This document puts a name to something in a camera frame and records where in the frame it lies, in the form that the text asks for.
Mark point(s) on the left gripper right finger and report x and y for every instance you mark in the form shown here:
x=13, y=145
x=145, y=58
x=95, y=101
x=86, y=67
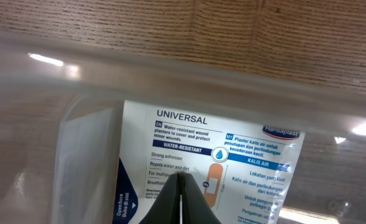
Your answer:
x=195, y=209

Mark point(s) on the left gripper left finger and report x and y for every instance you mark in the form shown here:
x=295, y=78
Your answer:
x=166, y=207

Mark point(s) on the white Hansaplast plaster box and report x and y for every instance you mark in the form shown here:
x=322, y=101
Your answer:
x=242, y=169

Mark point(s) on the clear plastic container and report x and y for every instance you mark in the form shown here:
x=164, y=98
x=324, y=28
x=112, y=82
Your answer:
x=61, y=107

